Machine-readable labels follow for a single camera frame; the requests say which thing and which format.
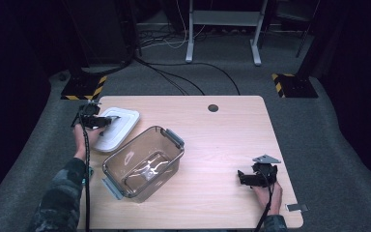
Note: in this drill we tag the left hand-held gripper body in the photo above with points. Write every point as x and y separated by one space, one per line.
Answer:
91 119

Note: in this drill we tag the black base plate striped edge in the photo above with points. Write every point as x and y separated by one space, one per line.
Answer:
298 87
82 87

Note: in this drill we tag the clear plastic storage box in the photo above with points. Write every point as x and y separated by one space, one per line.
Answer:
141 167

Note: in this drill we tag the white metal stand frame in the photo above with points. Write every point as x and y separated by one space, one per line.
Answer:
225 17

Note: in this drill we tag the dark equipment cabinet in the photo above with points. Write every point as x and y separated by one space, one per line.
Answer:
103 32

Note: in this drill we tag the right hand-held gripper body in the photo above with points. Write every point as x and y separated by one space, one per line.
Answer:
265 174

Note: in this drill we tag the person's left hand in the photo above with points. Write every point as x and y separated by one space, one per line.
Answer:
81 141

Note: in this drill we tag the person's right hand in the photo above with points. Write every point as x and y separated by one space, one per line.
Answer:
272 199

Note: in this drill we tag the dark round table grommet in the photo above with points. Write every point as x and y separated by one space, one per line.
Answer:
213 108

